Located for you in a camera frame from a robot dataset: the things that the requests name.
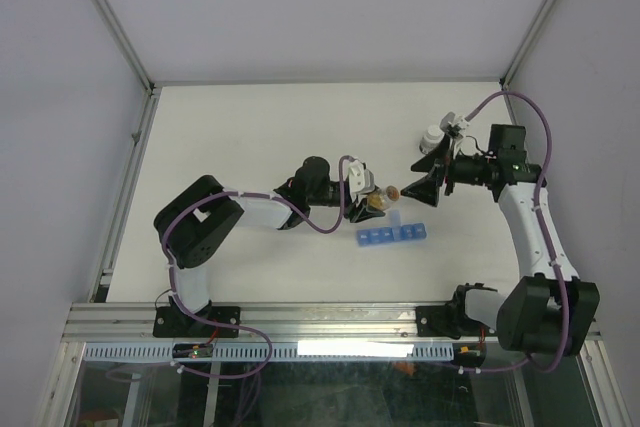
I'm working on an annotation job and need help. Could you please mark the grey slotted cable duct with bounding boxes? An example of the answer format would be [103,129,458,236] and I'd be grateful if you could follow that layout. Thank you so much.
[84,340,454,363]

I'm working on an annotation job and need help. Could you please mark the blue weekly pill organizer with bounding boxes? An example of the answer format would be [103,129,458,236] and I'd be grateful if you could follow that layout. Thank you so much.
[355,210,428,247]

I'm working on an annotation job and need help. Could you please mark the clear bottle cap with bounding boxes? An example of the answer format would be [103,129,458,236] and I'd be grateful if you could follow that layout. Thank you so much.
[386,186,400,201]

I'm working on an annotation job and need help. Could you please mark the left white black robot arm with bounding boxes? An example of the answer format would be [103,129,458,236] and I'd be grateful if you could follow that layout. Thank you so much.
[153,156,399,338]

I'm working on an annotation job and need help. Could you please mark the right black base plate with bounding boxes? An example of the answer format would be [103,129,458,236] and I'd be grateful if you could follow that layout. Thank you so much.
[415,304,497,340]

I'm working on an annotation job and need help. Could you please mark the aluminium frame post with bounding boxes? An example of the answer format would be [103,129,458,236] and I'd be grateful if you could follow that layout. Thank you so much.
[500,0,559,87]
[90,0,155,95]

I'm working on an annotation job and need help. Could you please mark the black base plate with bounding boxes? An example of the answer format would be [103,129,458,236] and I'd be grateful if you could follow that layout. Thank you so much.
[415,304,497,340]
[152,304,242,339]

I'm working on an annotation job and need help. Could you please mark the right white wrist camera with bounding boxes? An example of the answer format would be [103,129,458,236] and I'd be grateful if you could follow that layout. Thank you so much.
[439,112,469,141]

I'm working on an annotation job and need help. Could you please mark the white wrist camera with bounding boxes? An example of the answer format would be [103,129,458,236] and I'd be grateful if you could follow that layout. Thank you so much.
[439,112,469,141]
[347,159,375,196]

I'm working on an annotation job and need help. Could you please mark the right aluminium frame post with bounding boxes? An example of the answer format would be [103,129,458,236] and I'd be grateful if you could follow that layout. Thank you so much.
[500,0,559,87]

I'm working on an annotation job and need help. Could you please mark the clear capsule bottle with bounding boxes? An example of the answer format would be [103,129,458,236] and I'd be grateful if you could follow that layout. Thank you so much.
[366,188,394,211]

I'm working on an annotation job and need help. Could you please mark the left aluminium frame post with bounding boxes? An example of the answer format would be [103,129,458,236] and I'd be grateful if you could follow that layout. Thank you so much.
[90,0,155,95]

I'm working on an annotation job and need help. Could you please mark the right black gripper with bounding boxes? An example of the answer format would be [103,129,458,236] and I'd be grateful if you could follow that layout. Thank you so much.
[399,133,494,207]

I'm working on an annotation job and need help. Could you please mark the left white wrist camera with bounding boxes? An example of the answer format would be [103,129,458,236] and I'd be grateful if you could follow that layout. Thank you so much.
[347,159,375,196]

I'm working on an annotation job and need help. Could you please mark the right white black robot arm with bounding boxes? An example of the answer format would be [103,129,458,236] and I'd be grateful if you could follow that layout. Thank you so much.
[401,122,600,356]

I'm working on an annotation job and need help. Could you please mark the aluminium mounting rail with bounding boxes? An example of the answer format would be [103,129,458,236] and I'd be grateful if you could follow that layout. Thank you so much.
[62,302,447,342]

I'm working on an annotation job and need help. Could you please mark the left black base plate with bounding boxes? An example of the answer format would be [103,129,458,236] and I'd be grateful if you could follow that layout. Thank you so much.
[152,304,242,339]

